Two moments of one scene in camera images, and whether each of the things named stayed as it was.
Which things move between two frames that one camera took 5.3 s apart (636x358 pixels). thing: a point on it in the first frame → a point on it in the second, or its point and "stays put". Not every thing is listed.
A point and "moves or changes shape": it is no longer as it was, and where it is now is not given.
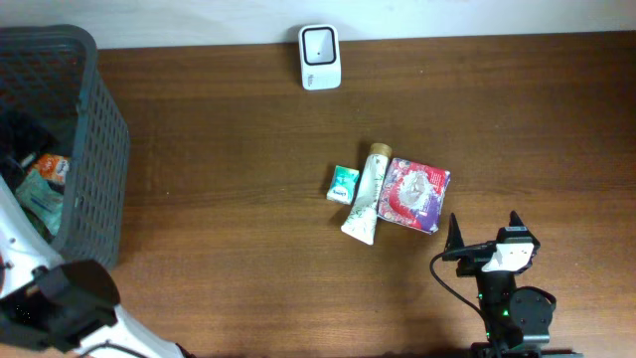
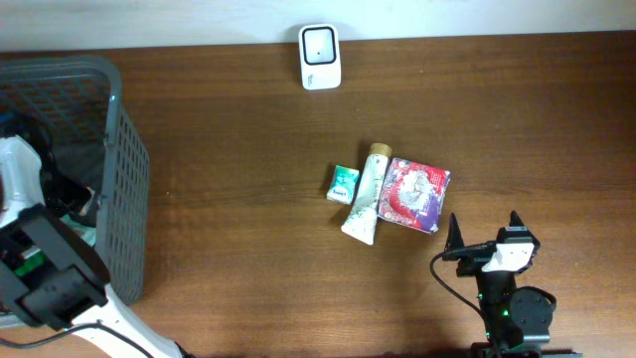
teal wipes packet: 40,196 moves or changes shape
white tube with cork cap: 362,221 stays put
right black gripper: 473,259 stays put
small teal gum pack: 343,185 stays put
